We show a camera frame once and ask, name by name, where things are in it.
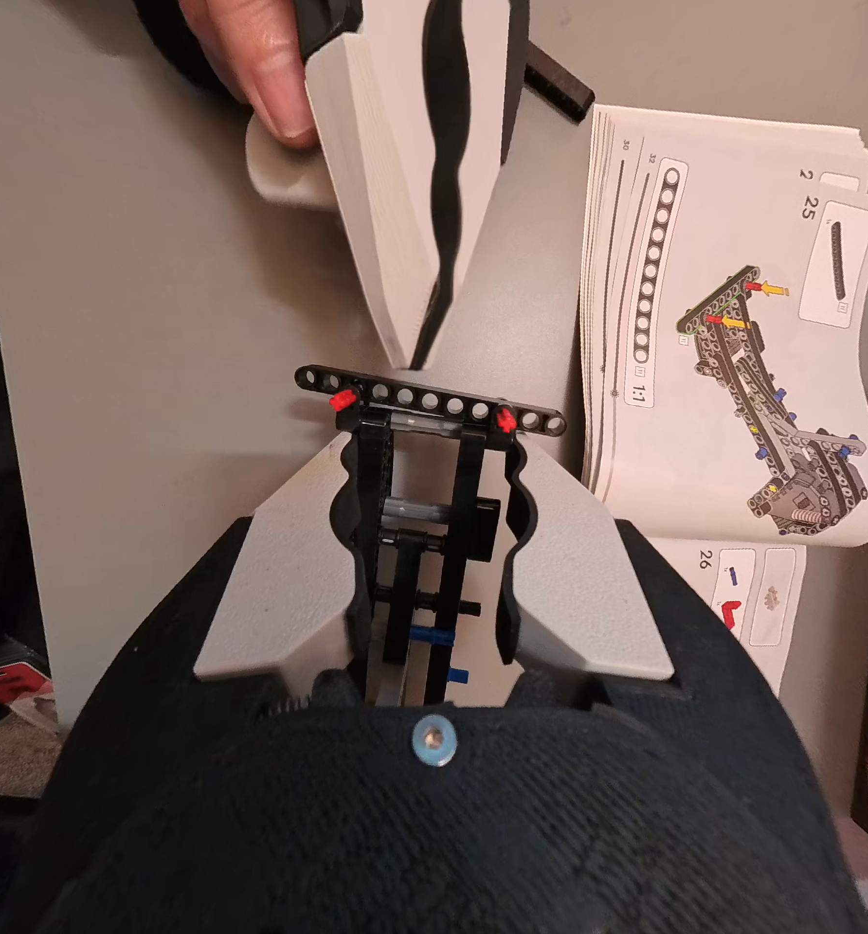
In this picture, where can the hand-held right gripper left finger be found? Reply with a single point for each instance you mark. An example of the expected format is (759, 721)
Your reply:
(273, 591)

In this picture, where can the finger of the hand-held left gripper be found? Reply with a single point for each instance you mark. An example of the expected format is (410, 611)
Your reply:
(375, 182)
(492, 109)

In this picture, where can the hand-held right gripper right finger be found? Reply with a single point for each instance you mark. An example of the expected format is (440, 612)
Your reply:
(594, 591)

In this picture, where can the black toy brick frame assembly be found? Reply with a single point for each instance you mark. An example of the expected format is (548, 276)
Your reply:
(470, 511)

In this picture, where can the long black holed brick beam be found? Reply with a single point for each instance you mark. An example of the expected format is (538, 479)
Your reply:
(442, 402)

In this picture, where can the grey desk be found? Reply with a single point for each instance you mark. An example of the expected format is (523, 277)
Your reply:
(149, 328)

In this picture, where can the person's left hand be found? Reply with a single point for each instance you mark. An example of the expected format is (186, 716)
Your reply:
(251, 51)

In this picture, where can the red white packet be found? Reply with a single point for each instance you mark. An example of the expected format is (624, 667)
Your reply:
(3, 682)

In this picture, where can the white building instruction booklet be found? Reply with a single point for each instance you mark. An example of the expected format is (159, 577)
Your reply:
(770, 219)

